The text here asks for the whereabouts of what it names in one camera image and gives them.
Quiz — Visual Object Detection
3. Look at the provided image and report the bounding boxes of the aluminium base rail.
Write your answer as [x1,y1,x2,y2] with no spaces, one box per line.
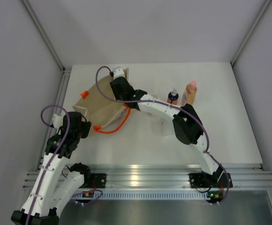
[23,163,272,189]

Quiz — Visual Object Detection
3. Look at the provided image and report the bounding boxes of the aluminium frame post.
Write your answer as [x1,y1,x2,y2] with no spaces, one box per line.
[230,0,272,68]
[19,0,64,71]

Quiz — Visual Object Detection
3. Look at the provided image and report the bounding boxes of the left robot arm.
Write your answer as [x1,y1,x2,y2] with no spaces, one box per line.
[11,112,91,225]

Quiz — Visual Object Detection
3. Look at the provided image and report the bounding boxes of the slotted cable duct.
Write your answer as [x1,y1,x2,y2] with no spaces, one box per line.
[71,190,210,201]

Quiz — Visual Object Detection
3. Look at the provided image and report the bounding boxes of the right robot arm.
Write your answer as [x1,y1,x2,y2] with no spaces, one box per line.
[110,77,233,191]

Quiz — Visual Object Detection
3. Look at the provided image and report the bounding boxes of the orange bottle pink cap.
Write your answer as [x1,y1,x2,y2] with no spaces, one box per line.
[181,81,197,106]

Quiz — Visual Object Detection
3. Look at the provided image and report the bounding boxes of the beige canvas bag orange handles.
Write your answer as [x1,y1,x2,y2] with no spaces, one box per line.
[72,75,131,136]

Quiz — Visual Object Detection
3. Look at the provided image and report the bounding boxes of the beige round cap bottle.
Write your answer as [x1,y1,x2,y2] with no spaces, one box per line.
[147,94,159,118]

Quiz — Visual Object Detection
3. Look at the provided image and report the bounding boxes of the left aluminium frame post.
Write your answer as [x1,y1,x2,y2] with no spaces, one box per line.
[19,0,64,71]

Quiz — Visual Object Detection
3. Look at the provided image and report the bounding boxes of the blue orange pump bottle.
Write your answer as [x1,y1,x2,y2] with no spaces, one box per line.
[167,87,179,105]

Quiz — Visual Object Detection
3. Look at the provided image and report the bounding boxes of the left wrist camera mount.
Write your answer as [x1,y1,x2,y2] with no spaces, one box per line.
[50,114,64,129]

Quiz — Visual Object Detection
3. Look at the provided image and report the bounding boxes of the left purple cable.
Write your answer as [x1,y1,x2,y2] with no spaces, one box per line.
[23,104,70,225]

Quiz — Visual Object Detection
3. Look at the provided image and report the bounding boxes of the right aluminium frame post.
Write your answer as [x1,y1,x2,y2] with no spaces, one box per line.
[230,0,272,68]

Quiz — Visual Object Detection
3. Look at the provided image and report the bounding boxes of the white bottle dark grey cap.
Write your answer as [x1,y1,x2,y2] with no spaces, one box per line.
[159,118,174,136]

